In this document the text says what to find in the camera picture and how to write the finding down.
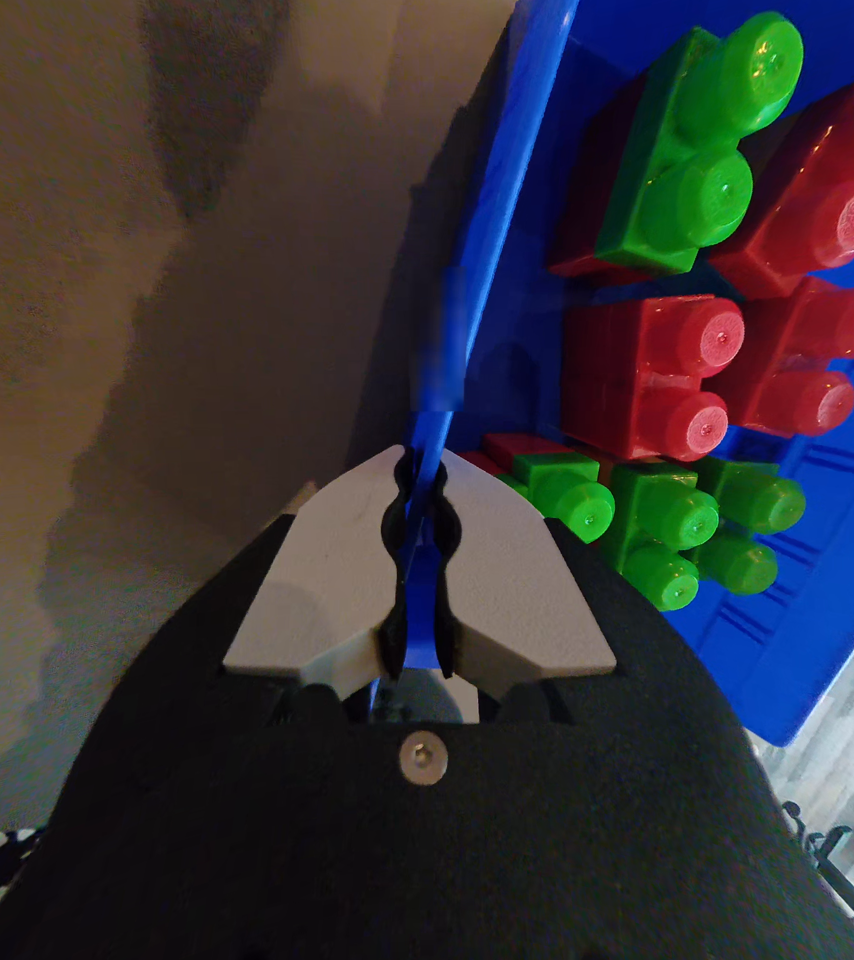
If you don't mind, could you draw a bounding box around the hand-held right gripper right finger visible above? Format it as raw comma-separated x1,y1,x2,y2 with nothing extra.
430,446,618,699

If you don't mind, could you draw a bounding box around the blue bin with white label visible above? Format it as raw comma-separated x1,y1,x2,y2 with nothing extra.
394,0,854,748

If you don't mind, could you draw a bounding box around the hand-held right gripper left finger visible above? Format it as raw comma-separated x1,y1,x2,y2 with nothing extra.
223,444,410,685

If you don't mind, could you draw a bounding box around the green two-stud mega block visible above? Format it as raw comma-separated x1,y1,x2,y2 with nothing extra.
508,452,620,546
691,456,809,598
594,11,807,277

